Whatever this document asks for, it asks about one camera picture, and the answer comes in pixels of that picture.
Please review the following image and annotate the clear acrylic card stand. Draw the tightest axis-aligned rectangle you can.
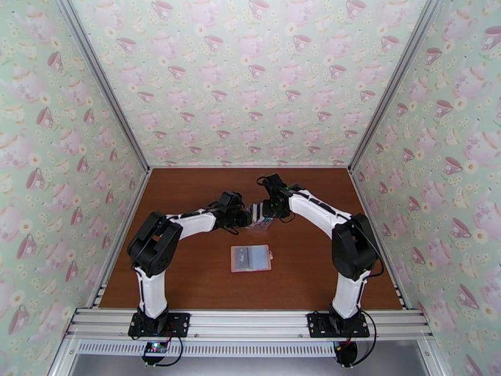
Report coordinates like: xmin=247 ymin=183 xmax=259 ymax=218
xmin=246 ymin=202 xmax=273 ymax=231

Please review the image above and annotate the circuit board on black disc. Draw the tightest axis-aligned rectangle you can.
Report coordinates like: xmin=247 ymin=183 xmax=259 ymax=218
xmin=334 ymin=340 xmax=359 ymax=367

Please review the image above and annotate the aluminium right floor rail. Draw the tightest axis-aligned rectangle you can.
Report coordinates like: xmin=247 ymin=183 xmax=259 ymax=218
xmin=349 ymin=169 xmax=410 ymax=311

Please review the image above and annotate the circuit board with green light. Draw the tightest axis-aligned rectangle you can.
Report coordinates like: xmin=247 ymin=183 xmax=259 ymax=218
xmin=142 ymin=340 xmax=170 ymax=366

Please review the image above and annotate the grey metal shelf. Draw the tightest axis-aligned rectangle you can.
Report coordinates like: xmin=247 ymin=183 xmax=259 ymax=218
xmin=70 ymin=339 xmax=431 ymax=376

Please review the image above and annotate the aluminium floor rail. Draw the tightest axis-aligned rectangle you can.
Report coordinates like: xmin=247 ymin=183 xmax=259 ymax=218
xmin=150 ymin=164 xmax=350 ymax=170
xmin=349 ymin=169 xmax=410 ymax=311
xmin=86 ymin=169 xmax=153 ymax=309

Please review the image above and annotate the aluminium right corner post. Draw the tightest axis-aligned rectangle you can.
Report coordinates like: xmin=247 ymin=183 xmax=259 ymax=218
xmin=347 ymin=0 xmax=448 ymax=172

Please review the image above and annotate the black looped base cable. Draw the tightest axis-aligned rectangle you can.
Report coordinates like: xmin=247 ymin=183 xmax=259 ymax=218
xmin=154 ymin=335 xmax=185 ymax=368
xmin=352 ymin=318 xmax=378 ymax=366

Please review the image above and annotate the aluminium mounting rail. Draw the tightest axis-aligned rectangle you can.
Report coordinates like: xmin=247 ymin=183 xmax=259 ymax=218
xmin=64 ymin=308 xmax=435 ymax=342

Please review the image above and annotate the pink leather card holder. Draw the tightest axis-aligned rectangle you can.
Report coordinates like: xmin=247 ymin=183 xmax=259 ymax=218
xmin=230 ymin=244 xmax=274 ymax=274

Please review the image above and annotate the aluminium left floor rail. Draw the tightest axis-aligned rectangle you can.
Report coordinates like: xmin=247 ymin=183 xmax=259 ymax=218
xmin=86 ymin=169 xmax=153 ymax=309

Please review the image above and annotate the aluminium left corner post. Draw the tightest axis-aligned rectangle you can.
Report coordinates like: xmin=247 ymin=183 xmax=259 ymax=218
xmin=51 ymin=0 xmax=152 ymax=172

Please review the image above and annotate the perforated metal cable tray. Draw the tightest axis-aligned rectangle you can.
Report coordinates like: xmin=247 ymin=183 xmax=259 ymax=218
xmin=76 ymin=341 xmax=339 ymax=358

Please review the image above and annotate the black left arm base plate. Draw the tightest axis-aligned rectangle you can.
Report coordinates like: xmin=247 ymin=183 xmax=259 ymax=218
xmin=128 ymin=312 xmax=192 ymax=340

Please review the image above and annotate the aluminium corner post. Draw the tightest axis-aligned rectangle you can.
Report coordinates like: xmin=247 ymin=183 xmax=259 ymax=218
xmin=347 ymin=0 xmax=448 ymax=172
xmin=51 ymin=0 xmax=152 ymax=172

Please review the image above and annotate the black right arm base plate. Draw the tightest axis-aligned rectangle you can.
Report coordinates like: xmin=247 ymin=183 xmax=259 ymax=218
xmin=306 ymin=312 xmax=371 ymax=339

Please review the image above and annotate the aluminium back floor rail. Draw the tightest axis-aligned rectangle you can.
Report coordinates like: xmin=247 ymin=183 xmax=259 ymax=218
xmin=150 ymin=164 xmax=350 ymax=170

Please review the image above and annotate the aluminium frame leg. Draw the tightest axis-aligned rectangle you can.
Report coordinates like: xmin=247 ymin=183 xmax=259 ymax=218
xmin=46 ymin=336 xmax=81 ymax=376
xmin=416 ymin=338 xmax=447 ymax=376

